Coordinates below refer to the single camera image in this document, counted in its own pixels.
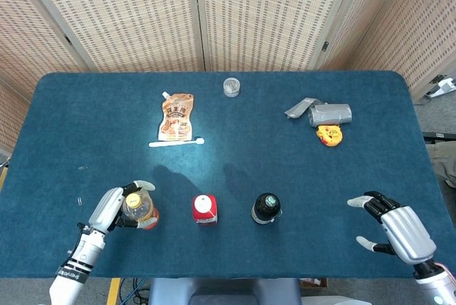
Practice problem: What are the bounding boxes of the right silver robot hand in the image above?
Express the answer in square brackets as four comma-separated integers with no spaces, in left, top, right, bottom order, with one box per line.
[347,190,437,267]

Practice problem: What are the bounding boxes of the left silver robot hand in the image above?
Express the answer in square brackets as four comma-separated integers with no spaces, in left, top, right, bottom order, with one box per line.
[88,180,157,234]

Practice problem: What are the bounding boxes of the iced tea bottle yellow cap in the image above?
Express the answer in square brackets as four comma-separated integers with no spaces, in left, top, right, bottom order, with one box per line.
[120,190,160,230]

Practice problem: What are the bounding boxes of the dark tea bottle black cap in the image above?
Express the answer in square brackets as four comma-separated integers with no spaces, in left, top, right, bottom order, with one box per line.
[251,192,282,225]

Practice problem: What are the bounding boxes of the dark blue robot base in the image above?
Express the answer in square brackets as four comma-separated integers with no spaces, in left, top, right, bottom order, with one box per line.
[147,277,304,305]

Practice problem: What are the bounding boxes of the blue felt tablecloth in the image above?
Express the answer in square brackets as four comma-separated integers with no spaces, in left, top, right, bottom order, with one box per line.
[0,71,456,279]

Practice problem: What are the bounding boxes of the white plastic spoon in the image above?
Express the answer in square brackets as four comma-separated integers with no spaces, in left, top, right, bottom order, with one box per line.
[148,137,206,148]

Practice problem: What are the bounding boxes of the red NFC juice bottle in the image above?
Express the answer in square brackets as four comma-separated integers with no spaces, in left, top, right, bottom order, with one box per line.
[192,194,218,227]

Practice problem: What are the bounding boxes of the black metal bar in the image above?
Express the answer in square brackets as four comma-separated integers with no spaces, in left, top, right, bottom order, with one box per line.
[422,131,456,141]

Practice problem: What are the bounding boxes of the orange spout pouch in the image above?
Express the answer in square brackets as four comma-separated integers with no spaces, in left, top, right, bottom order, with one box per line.
[157,91,195,142]

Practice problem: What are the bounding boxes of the yellow tape measure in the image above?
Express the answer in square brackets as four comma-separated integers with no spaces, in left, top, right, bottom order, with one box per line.
[316,124,344,148]

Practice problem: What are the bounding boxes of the white power strip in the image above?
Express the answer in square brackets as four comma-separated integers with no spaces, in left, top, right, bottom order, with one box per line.
[425,75,456,99]

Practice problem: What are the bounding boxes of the small clear plastic jar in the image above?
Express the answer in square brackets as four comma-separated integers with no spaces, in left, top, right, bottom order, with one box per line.
[222,77,241,98]

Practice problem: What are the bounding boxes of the woven folding screen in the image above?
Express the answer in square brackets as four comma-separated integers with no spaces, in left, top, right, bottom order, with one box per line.
[0,0,456,155]

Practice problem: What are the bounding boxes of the blue floor cables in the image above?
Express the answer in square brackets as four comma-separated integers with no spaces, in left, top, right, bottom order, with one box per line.
[119,277,149,305]

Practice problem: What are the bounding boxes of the grey duct tape roll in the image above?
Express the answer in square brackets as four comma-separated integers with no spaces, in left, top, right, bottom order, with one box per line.
[284,97,353,128]

